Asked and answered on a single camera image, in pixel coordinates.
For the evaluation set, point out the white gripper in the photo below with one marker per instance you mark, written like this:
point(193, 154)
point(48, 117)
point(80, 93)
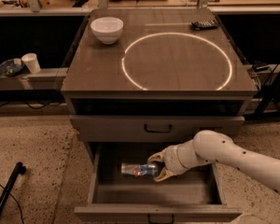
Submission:
point(172, 162)

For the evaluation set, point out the black remote control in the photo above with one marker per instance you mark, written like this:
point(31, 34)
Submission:
point(204, 25)

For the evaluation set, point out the closed upper drawer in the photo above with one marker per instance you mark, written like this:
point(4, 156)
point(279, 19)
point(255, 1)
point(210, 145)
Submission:
point(131, 128)

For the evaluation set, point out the dark round dish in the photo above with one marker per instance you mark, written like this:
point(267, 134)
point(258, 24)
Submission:
point(11, 67)

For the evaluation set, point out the open lower drawer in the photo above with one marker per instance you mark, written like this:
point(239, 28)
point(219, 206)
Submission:
point(194, 196)

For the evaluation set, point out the grey drawer cabinet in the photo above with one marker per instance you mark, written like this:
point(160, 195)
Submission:
point(158, 67)

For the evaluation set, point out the white paper cup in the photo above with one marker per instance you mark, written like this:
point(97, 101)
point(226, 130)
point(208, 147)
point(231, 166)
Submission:
point(31, 61)

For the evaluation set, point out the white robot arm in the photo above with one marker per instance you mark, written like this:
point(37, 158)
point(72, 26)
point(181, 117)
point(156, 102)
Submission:
point(208, 147)

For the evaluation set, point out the black drawer handle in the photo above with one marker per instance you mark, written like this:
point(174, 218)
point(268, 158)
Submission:
point(158, 128)

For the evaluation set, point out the black floor stand leg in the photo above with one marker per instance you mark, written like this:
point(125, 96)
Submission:
point(19, 169)

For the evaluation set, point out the white ceramic bowl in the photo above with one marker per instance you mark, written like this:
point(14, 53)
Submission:
point(107, 29)

